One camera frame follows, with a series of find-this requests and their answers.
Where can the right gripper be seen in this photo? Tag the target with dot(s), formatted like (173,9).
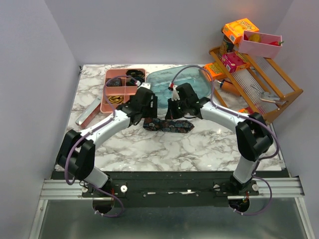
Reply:
(170,114)

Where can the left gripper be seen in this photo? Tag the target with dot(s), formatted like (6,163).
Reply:
(152,111)

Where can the floral patterned necktie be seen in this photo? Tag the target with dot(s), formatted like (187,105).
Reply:
(174,126)

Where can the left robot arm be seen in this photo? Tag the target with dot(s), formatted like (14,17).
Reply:
(77,152)

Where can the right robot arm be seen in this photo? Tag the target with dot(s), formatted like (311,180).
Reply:
(253,136)

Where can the blue transparent plastic tray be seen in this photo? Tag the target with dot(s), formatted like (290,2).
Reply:
(161,80)

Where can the rolled black tie top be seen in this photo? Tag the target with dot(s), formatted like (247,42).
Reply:
(137,74)

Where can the rolled gold tie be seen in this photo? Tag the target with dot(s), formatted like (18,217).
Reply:
(116,99)

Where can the pink compartment organizer tray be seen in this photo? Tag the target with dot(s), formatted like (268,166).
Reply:
(127,89)

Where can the rolled dark floral tie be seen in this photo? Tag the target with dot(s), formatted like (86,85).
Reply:
(115,82)

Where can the orange bottle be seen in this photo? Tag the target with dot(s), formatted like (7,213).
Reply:
(227,87)

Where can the orange snack box middle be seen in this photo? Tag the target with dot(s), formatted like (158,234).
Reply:
(215,70)

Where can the orange snack box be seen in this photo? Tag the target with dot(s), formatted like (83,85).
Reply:
(215,70)
(235,30)
(246,110)

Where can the orange snack box lower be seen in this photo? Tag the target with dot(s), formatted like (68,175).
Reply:
(246,110)

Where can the pink silver flat box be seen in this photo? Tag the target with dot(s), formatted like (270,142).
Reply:
(90,112)

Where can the pink snack box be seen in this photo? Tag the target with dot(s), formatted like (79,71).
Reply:
(235,61)

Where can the brown snack can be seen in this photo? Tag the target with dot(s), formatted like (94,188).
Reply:
(227,43)

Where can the wooden dish rack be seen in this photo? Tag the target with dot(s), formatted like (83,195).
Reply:
(264,74)

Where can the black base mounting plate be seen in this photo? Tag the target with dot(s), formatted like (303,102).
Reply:
(168,189)

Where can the orange snack box top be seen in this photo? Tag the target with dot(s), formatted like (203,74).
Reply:
(235,30)

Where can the pink rectangular bin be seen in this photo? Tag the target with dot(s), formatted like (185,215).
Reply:
(262,49)

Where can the yellow toy fruit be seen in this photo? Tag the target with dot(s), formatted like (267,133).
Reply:
(255,38)

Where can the red toy pepper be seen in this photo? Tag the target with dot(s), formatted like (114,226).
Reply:
(276,43)

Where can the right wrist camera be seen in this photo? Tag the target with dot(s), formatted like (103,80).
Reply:
(175,94)

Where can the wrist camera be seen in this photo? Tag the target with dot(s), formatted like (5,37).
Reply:
(175,94)
(145,85)

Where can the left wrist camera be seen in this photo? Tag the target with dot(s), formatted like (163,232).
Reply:
(145,85)

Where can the aluminium rail frame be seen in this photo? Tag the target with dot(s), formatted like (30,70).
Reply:
(59,190)

